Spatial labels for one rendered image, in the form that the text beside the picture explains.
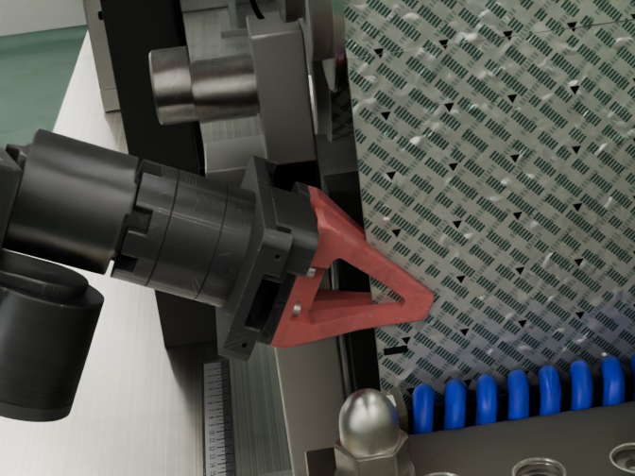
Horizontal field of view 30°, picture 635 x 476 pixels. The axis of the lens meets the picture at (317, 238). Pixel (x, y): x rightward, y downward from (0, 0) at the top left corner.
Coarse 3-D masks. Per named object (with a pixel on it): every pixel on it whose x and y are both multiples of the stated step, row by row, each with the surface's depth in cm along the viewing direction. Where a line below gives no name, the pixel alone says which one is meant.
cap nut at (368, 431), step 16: (352, 400) 52; (368, 400) 52; (384, 400) 52; (352, 416) 51; (368, 416) 51; (384, 416) 51; (352, 432) 52; (368, 432) 51; (384, 432) 51; (400, 432) 53; (336, 448) 53; (352, 448) 52; (368, 448) 52; (384, 448) 52; (400, 448) 52; (336, 464) 53; (352, 464) 52; (368, 464) 52; (384, 464) 52; (400, 464) 52
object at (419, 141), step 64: (384, 64) 53; (448, 64) 53; (512, 64) 54; (576, 64) 54; (384, 128) 54; (448, 128) 55; (512, 128) 55; (576, 128) 55; (384, 192) 56; (448, 192) 56; (512, 192) 56; (576, 192) 57; (448, 256) 57; (512, 256) 58; (576, 256) 58; (448, 320) 59; (512, 320) 59; (576, 320) 59; (384, 384) 60
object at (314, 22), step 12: (312, 0) 53; (324, 0) 53; (312, 12) 53; (324, 12) 53; (300, 24) 60; (312, 24) 54; (324, 24) 54; (312, 36) 54; (324, 36) 54; (312, 48) 55; (324, 48) 55; (312, 60) 57
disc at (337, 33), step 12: (336, 0) 51; (336, 12) 51; (336, 24) 52; (336, 36) 52; (336, 48) 53; (324, 60) 60; (336, 60) 54; (324, 72) 61; (336, 72) 54; (336, 84) 56
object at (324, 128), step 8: (312, 64) 65; (320, 64) 65; (312, 72) 66; (320, 72) 66; (312, 80) 66; (320, 80) 66; (312, 88) 75; (320, 88) 66; (328, 88) 66; (312, 96) 75; (320, 96) 67; (328, 96) 67; (312, 104) 74; (320, 104) 67; (328, 104) 67; (320, 112) 68; (328, 112) 68; (320, 120) 68; (328, 120) 68; (320, 128) 69; (328, 128) 70
